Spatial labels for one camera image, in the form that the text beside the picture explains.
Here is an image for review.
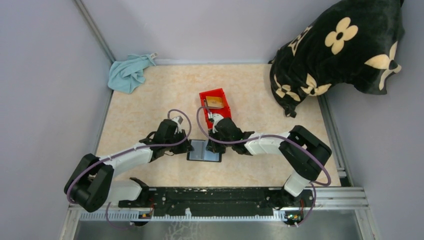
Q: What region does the stack of credit cards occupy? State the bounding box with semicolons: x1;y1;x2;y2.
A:
204;99;225;109

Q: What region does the light blue cloth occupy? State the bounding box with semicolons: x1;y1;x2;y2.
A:
107;52;158;94

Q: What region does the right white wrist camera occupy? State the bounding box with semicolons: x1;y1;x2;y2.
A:
207;113;224;129

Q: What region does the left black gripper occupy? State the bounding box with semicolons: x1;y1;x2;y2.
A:
164;128;194;154

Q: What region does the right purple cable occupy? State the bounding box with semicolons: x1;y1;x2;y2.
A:
196;106;332;228

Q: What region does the purple cable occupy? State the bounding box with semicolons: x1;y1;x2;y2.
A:
196;106;332;228
66;108;193;231

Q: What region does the black floral blanket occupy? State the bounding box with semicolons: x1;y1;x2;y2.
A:
269;0;405;109

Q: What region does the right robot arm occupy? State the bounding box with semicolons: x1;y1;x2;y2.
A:
202;117;332;206

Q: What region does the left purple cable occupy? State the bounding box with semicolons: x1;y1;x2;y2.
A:
66;108;193;231

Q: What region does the red plastic bin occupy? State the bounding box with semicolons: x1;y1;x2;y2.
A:
199;88;232;130

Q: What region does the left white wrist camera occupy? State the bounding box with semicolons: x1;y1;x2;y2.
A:
171;115;184;134

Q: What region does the aluminium front rail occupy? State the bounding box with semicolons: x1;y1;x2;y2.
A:
70;187;369;222

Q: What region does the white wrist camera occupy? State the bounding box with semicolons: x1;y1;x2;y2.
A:
207;113;224;129
171;115;184;134

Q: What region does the black leather card holder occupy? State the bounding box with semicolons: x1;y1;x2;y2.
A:
186;139;222;163

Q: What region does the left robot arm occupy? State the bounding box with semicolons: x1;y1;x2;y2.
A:
64;116;194;213

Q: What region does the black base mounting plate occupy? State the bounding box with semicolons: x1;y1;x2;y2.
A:
118;187;313;217

